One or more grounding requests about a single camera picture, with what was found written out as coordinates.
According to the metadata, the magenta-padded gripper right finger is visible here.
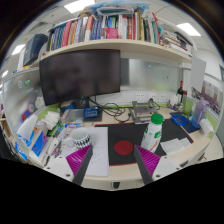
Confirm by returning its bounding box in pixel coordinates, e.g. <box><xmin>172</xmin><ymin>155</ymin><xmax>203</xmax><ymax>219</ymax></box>
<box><xmin>133</xmin><ymin>144</ymin><xmax>183</xmax><ymax>186</ymax></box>

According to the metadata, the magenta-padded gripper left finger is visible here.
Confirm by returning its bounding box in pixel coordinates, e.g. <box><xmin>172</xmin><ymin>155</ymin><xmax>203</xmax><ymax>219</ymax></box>
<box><xmin>44</xmin><ymin>144</ymin><xmax>95</xmax><ymax>187</ymax></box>

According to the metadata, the white green-capped drink bottle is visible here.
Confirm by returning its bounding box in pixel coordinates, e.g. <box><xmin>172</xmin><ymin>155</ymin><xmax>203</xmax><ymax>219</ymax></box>
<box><xmin>140</xmin><ymin>113</ymin><xmax>165</xmax><ymax>154</ymax></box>

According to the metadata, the purple translucent water bottle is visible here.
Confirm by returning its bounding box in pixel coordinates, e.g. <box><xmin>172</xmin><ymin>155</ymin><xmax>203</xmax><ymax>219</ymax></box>
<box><xmin>190</xmin><ymin>97</ymin><xmax>208</xmax><ymax>130</ymax></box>

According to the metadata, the blue tissue box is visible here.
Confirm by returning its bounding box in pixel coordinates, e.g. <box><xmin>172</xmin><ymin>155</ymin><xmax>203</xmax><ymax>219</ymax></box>
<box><xmin>14</xmin><ymin>114</ymin><xmax>49</xmax><ymax>163</ymax></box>

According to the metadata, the black-and-white patterned mug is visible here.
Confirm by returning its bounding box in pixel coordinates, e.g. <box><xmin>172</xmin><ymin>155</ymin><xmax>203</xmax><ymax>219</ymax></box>
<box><xmin>64</xmin><ymin>127</ymin><xmax>93</xmax><ymax>151</ymax></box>

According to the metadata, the flat round red coaster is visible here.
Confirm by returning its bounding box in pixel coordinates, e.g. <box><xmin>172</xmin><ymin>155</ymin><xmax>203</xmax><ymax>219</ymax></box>
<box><xmin>113</xmin><ymin>139</ymin><xmax>135</xmax><ymax>156</ymax></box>

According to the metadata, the white paper sheet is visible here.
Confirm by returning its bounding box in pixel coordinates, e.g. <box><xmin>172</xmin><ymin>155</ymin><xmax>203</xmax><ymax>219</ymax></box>
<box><xmin>59</xmin><ymin>126</ymin><xmax>110</xmax><ymax>178</ymax></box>

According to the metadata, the dark blue pad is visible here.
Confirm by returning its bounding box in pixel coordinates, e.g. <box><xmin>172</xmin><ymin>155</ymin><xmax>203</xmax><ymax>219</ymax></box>
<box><xmin>181</xmin><ymin>121</ymin><xmax>201</xmax><ymax>134</ymax></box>

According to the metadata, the stack of white napkins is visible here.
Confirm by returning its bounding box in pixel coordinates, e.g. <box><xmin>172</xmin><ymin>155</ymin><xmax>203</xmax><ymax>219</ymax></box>
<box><xmin>42</xmin><ymin>110</ymin><xmax>62</xmax><ymax>131</ymax></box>

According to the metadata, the black desk mat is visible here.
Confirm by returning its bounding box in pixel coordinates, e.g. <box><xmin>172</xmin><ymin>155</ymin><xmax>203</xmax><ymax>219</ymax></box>
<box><xmin>93</xmin><ymin>118</ymin><xmax>194</xmax><ymax>167</ymax></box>

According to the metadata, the clear plastic container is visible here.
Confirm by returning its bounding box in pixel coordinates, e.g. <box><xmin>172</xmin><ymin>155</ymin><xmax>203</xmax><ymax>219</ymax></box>
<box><xmin>60</xmin><ymin>108</ymin><xmax>86</xmax><ymax>126</ymax></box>

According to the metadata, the grey metal laptop stand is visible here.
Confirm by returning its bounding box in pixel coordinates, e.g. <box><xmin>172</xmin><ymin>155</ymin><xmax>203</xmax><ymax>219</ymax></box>
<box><xmin>128</xmin><ymin>98</ymin><xmax>161</xmax><ymax>125</ymax></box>

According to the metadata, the blue electronics box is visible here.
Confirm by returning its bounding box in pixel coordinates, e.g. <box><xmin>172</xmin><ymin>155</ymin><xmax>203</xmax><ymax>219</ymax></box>
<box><xmin>83</xmin><ymin>106</ymin><xmax>102</xmax><ymax>120</ymax></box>

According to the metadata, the white jar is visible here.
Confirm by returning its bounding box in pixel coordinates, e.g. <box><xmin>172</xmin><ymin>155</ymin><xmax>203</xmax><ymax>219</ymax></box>
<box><xmin>169</xmin><ymin>94</ymin><xmax>180</xmax><ymax>108</ymax></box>

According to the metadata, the dark wine bottle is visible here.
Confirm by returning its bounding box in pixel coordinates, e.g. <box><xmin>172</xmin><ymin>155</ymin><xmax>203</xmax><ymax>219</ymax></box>
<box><xmin>177</xmin><ymin>80</ymin><xmax>185</xmax><ymax>104</ymax></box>

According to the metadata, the black computer monitor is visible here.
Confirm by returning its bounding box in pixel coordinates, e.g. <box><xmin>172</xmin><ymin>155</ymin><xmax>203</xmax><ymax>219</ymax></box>
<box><xmin>38</xmin><ymin>49</ymin><xmax>122</xmax><ymax>109</ymax></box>

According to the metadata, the shelf unit with books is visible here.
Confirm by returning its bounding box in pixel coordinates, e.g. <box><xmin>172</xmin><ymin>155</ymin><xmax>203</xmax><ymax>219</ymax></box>
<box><xmin>23</xmin><ymin>1</ymin><xmax>198</xmax><ymax>69</ymax></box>

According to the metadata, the coiled blue cable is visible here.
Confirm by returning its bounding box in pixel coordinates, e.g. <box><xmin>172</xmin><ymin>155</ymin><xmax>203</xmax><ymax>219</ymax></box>
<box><xmin>170</xmin><ymin>113</ymin><xmax>190</xmax><ymax>127</ymax></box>

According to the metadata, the white wall socket panel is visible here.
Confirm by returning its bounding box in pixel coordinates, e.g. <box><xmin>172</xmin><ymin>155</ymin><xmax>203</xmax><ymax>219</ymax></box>
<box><xmin>134</xmin><ymin>92</ymin><xmax>169</xmax><ymax>104</ymax></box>

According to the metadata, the black cable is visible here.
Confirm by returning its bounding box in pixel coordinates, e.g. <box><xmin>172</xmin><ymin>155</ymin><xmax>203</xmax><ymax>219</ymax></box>
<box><xmin>96</xmin><ymin>98</ymin><xmax>134</xmax><ymax>124</ymax></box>

